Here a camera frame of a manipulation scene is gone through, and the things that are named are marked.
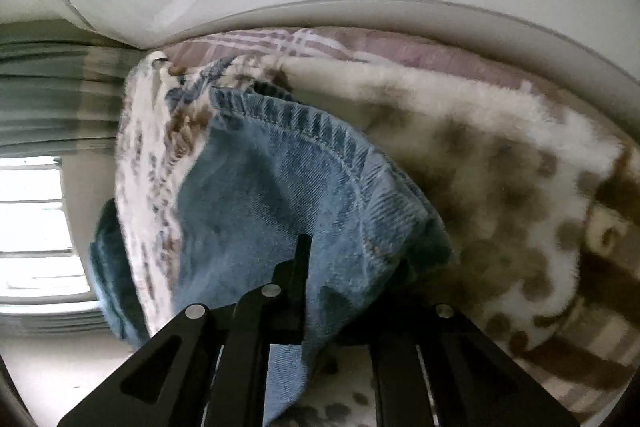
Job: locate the floral blanket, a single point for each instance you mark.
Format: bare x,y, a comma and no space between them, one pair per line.
500,187

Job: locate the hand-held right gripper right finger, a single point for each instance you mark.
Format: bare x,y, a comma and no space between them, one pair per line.
400,382

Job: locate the grey-green curtain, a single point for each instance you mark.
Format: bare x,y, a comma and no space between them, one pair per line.
55,97

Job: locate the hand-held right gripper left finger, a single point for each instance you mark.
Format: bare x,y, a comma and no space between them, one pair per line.
290,302

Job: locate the window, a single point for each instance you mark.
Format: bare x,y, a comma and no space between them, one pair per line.
35,227

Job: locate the plaid bed sheet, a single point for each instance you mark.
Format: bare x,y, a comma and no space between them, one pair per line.
380,47

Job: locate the blue denim pants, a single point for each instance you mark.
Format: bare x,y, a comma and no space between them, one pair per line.
280,187

